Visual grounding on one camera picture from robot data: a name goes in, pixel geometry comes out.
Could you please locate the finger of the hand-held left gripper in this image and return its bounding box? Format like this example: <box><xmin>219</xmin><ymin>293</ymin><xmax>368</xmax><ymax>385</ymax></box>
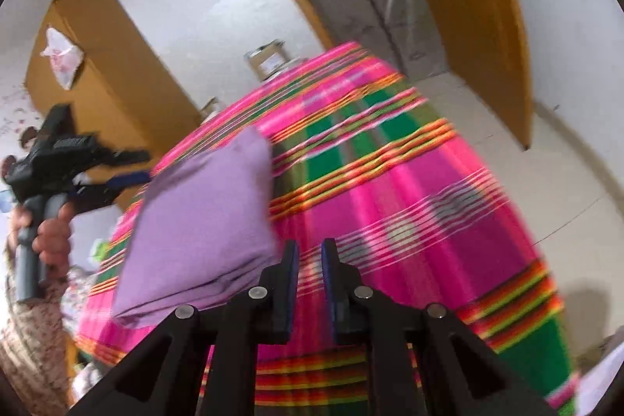
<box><xmin>73</xmin><ymin>171</ymin><xmax>153</xmax><ymax>207</ymax></box>
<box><xmin>95</xmin><ymin>147</ymin><xmax>152</xmax><ymax>167</ymax></box>

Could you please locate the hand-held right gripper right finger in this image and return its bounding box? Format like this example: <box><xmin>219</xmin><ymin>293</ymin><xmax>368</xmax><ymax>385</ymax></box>
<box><xmin>322</xmin><ymin>238</ymin><xmax>557</xmax><ymax>416</ymax></box>

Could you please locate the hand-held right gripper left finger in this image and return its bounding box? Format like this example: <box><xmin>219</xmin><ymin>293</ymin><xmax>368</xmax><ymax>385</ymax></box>
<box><xmin>66</xmin><ymin>241</ymin><xmax>299</xmax><ymax>416</ymax></box>

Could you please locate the purple fleece top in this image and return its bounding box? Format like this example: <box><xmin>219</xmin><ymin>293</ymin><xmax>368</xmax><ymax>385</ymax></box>
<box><xmin>111</xmin><ymin>126</ymin><xmax>280</xmax><ymax>329</ymax></box>

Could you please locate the person's left forearm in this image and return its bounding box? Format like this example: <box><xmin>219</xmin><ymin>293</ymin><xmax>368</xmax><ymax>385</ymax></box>
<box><xmin>0</xmin><ymin>245</ymin><xmax>74</xmax><ymax>416</ymax></box>

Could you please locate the person's left hand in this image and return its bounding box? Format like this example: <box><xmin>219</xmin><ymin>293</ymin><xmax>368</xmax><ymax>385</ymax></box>
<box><xmin>10</xmin><ymin>204</ymin><xmax>74</xmax><ymax>271</ymax></box>

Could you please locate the wooden wardrobe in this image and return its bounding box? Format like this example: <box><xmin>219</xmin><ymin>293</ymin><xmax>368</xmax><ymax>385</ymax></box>
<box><xmin>24</xmin><ymin>0</ymin><xmax>206</xmax><ymax>202</ymax></box>

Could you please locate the pink plaid bed sheet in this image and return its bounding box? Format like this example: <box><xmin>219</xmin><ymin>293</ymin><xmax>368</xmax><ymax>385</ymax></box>
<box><xmin>73</xmin><ymin>42</ymin><xmax>581</xmax><ymax>416</ymax></box>

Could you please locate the white plastic bag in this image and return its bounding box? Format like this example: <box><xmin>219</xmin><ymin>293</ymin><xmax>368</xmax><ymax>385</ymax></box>
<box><xmin>40</xmin><ymin>26</ymin><xmax>86</xmax><ymax>91</ymax></box>

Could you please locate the open brown cardboard box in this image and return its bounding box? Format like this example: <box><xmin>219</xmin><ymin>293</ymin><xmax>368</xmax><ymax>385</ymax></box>
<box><xmin>244</xmin><ymin>40</ymin><xmax>293</xmax><ymax>81</ymax></box>

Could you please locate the wooden door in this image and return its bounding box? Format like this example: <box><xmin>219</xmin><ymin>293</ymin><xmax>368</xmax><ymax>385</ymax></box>
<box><xmin>378</xmin><ymin>0</ymin><xmax>532</xmax><ymax>151</ymax></box>

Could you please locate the cartoon children wall sticker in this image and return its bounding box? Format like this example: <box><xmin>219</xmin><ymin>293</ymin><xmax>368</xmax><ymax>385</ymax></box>
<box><xmin>0</xmin><ymin>85</ymin><xmax>47</xmax><ymax>222</ymax></box>

